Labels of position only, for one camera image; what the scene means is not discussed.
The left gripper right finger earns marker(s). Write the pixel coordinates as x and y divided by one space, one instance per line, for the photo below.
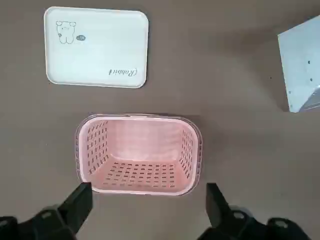
220 210

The pink plastic basket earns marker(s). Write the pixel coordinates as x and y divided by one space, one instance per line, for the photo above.
140 140

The clear acrylic shelf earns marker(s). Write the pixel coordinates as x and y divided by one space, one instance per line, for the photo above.
297 62

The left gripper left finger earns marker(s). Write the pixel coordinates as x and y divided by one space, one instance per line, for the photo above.
75 205

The cream rabbit print tray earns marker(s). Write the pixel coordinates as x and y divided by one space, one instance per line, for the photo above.
100 50

